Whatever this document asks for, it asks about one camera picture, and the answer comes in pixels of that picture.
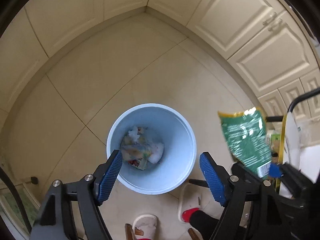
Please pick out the round white marble table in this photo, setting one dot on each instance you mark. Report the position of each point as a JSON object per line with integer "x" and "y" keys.
{"x": 299, "y": 145}

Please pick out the green snack bag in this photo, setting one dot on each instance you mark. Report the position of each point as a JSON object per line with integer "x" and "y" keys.
{"x": 246, "y": 137}

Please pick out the white slipper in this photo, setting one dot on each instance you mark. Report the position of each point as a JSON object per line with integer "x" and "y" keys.
{"x": 190, "y": 204}
{"x": 145, "y": 227}

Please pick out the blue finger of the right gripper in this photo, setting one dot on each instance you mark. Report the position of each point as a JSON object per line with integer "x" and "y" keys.
{"x": 274, "y": 170}
{"x": 239, "y": 170}

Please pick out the cream lower cabinets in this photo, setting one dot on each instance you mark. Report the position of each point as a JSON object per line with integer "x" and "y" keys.
{"x": 263, "y": 40}

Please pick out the light blue trash bin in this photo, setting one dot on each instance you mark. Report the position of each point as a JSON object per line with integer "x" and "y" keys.
{"x": 157, "y": 123}

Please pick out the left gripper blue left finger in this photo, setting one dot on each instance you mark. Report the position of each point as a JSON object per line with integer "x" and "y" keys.
{"x": 106, "y": 175}

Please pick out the white rice cake piece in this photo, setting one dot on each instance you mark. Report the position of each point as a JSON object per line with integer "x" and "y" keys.
{"x": 157, "y": 149}

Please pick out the drink carton box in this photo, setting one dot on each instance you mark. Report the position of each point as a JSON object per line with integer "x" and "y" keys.
{"x": 135, "y": 153}

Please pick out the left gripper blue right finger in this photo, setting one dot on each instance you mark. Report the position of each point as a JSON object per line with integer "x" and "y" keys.
{"x": 216, "y": 177}

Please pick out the clear plastic wrap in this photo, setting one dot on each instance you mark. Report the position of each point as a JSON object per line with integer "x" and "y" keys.
{"x": 133, "y": 135}

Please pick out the white slipper left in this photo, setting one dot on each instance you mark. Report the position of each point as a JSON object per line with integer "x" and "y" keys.
{"x": 145, "y": 227}

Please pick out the white slipper right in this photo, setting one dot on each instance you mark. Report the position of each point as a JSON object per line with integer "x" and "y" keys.
{"x": 190, "y": 204}

